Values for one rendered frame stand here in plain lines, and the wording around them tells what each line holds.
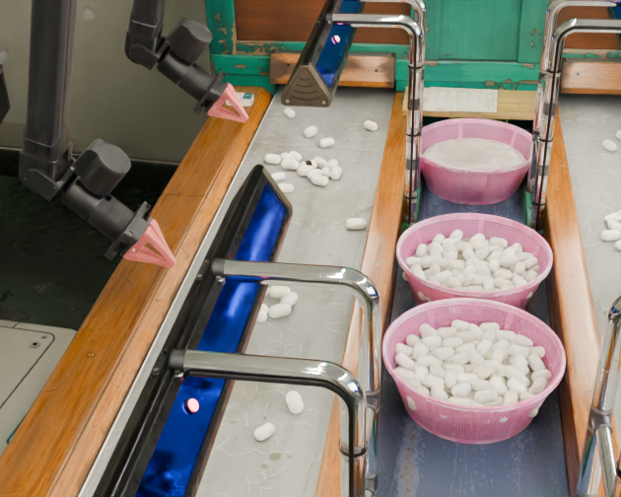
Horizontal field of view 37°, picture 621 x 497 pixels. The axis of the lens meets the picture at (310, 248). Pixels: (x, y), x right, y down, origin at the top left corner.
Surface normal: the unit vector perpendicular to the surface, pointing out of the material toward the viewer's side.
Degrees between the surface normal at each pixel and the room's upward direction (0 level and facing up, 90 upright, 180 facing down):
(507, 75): 90
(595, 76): 67
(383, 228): 0
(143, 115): 90
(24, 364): 0
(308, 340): 0
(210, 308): 58
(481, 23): 90
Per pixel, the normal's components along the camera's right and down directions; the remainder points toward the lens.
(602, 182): -0.03, -0.85
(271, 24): -0.15, 0.51
